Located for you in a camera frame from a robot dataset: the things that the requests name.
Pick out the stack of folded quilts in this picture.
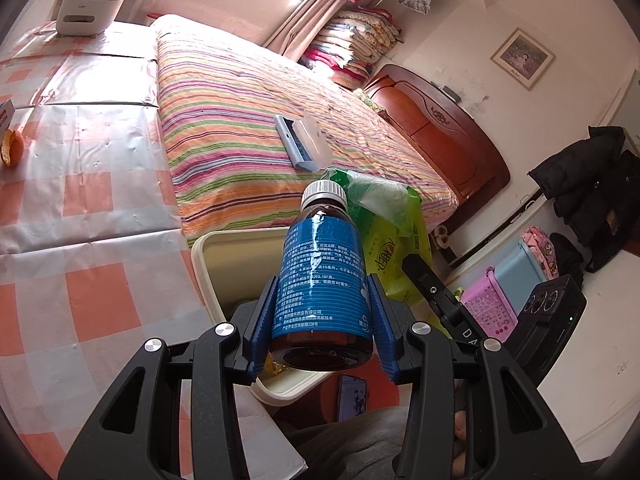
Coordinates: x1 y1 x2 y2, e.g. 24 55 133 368
298 6 402 90

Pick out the black jacket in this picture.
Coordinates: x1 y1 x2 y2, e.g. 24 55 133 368
528 126 639 273

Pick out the pink plastic basket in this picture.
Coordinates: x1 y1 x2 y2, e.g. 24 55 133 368
461 266 518 342

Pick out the brown bottle blue label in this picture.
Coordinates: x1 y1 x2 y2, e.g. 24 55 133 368
270 180 373 372

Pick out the checkered orange white tablecloth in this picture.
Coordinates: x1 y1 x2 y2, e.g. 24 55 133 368
0 19 309 480

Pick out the orange stool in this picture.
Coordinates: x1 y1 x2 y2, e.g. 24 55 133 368
320 356 400 422

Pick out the cream plastic trash bin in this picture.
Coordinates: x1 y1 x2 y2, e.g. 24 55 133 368
191 228 331 408

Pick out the framed picture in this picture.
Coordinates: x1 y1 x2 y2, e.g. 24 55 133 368
491 28 555 90

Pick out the red wooden headboard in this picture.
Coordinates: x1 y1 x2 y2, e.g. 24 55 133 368
364 64 511 216

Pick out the smartphone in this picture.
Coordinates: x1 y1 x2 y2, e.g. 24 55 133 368
337 374 368 422

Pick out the white medicine carton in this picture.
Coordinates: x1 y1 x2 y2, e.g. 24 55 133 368
0 99 15 138

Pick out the pink curtain right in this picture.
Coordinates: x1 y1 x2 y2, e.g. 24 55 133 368
262 0 347 62

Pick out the blue plastic storage box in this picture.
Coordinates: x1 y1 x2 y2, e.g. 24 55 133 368
495 240 546 314

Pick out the orange peel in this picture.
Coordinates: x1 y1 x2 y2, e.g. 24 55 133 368
1 129 25 168

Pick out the white desk organizer box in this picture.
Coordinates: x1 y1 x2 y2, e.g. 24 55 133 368
55 0 125 37

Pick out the striped colourful bedspread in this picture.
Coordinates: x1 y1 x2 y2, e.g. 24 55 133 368
151 14 459 242

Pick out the white blue box on bed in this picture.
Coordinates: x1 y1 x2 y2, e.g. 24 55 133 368
273 113 333 172

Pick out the green plastic snack bag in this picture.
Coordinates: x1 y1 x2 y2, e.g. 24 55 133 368
322 168 433 307

